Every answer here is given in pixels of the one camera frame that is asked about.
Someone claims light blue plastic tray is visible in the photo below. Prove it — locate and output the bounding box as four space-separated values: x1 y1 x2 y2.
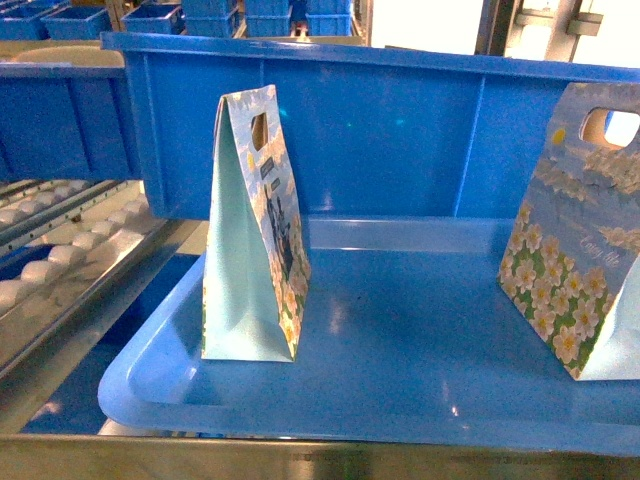
98 218 639 456

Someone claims white roller conveyor track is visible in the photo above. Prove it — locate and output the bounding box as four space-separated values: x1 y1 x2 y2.
0 179 166 321

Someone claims blue crate at left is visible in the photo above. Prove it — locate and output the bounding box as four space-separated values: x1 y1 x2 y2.
1 63 142 181

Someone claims large blue plastic crate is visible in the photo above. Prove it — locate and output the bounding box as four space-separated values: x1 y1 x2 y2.
102 33 639 220

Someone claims flower gift bag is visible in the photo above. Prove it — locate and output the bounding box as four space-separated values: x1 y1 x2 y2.
497 83 639 381
201 85 311 362

